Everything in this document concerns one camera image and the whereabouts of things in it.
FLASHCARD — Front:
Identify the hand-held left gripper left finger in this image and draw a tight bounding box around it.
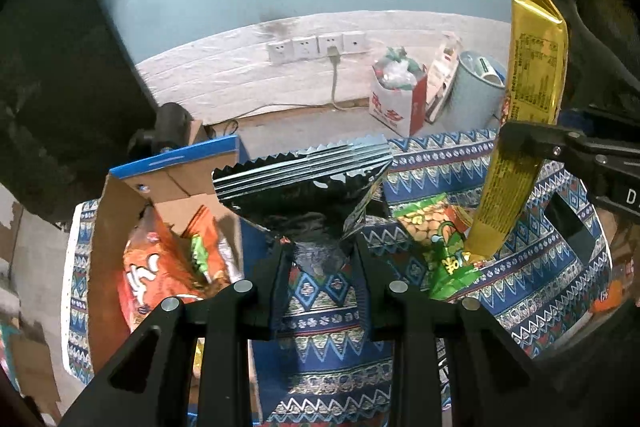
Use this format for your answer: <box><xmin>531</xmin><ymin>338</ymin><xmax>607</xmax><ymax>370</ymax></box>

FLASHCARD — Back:
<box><xmin>60</xmin><ymin>237</ymin><xmax>296</xmax><ymax>427</ymax></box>

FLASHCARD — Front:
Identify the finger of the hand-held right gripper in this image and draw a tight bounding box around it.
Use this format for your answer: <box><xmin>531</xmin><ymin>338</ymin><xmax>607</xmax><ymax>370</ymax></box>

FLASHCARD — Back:
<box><xmin>499</xmin><ymin>119</ymin><xmax>607</xmax><ymax>174</ymax></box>

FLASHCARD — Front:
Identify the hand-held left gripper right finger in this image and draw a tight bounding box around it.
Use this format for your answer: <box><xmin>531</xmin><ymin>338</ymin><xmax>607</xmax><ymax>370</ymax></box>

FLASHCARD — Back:
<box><xmin>350</xmin><ymin>237</ymin><xmax>576</xmax><ymax>427</ymax></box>

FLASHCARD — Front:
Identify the gold snack packet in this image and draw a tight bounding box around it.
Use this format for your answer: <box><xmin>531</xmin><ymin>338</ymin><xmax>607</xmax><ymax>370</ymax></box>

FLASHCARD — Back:
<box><xmin>462</xmin><ymin>0</ymin><xmax>571</xmax><ymax>266</ymax></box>

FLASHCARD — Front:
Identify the black snack packet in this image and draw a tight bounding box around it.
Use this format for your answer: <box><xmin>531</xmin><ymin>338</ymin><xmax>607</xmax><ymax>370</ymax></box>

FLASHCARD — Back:
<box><xmin>212</xmin><ymin>134</ymin><xmax>395</xmax><ymax>276</ymax></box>

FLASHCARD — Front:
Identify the orange packet with white print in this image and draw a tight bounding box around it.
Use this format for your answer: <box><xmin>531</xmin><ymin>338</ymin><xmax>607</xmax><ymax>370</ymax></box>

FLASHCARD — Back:
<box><xmin>117</xmin><ymin>207</ymin><xmax>231</xmax><ymax>334</ymax></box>

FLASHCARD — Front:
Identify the blue-edged cardboard box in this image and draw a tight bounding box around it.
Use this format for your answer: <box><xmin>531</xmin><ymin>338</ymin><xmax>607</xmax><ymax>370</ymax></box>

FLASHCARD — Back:
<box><xmin>87</xmin><ymin>134</ymin><xmax>263</xmax><ymax>427</ymax></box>

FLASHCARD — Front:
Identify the blue patterned tablecloth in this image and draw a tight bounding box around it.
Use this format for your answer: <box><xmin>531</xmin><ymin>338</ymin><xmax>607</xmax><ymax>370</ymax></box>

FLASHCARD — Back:
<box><xmin>62</xmin><ymin>129</ymin><xmax>614</xmax><ymax>427</ymax></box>

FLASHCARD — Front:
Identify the light blue waste bin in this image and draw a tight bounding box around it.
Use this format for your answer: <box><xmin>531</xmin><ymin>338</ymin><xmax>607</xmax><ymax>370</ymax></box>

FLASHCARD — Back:
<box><xmin>447</xmin><ymin>51</ymin><xmax>509</xmax><ymax>130</ymax></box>

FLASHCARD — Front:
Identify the green snack packet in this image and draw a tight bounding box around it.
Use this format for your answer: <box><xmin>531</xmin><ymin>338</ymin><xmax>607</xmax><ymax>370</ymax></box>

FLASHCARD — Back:
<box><xmin>395</xmin><ymin>193</ymin><xmax>485</xmax><ymax>304</ymax></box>

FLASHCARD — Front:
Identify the white and red paper bag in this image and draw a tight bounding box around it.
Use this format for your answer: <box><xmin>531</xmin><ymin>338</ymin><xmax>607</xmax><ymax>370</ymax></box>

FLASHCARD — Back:
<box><xmin>425</xmin><ymin>34</ymin><xmax>464</xmax><ymax>124</ymax></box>

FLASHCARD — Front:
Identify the red and white carton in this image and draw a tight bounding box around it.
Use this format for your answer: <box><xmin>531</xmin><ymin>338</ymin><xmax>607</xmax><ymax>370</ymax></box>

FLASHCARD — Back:
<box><xmin>369</xmin><ymin>74</ymin><xmax>429</xmax><ymax>138</ymax></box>

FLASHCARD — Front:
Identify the dark cloth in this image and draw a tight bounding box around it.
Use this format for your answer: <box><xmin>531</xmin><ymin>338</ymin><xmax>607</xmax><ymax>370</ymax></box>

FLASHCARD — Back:
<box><xmin>550</xmin><ymin>0</ymin><xmax>640</xmax><ymax>114</ymax></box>

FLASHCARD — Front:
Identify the clear plastic bag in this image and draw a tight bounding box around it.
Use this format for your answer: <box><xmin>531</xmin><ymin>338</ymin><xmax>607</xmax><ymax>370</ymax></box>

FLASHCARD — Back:
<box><xmin>372</xmin><ymin>47</ymin><xmax>422</xmax><ymax>90</ymax></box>

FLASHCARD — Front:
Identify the small brown cardboard piece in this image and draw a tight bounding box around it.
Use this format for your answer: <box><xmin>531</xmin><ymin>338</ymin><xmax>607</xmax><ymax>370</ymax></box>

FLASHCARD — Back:
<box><xmin>187</xmin><ymin>119</ymin><xmax>207</xmax><ymax>148</ymax></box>

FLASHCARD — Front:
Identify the black round device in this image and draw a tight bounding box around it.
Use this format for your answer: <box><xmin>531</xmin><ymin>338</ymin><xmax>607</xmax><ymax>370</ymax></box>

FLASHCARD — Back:
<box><xmin>127</xmin><ymin>103</ymin><xmax>192</xmax><ymax>158</ymax></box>

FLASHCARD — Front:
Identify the brown cardboard sheet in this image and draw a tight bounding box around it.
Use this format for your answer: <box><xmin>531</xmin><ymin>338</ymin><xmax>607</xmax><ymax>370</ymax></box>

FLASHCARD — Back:
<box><xmin>9</xmin><ymin>332</ymin><xmax>62</xmax><ymax>414</ymax></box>

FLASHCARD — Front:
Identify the large black panel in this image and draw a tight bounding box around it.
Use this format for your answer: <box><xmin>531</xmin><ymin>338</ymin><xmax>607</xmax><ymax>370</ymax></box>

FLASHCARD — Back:
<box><xmin>0</xmin><ymin>0</ymin><xmax>162</xmax><ymax>224</ymax></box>

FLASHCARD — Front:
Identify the thin black cable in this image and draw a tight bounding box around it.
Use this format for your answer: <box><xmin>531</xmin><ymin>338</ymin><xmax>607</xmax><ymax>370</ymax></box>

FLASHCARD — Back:
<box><xmin>207</xmin><ymin>119</ymin><xmax>241</xmax><ymax>138</ymax></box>

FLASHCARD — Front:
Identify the grey plug with cable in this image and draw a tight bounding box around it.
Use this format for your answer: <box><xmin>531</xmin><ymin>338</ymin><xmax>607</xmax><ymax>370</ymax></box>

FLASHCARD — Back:
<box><xmin>326</xmin><ymin>47</ymin><xmax>352</xmax><ymax>112</ymax></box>

